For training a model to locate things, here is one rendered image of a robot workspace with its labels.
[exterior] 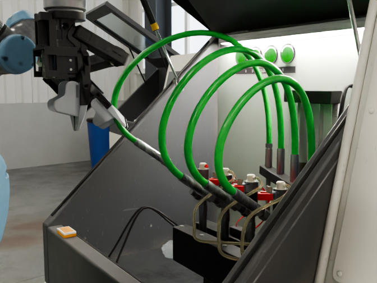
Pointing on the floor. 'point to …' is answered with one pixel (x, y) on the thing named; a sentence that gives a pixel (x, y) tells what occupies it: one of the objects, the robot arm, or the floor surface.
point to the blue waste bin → (97, 141)
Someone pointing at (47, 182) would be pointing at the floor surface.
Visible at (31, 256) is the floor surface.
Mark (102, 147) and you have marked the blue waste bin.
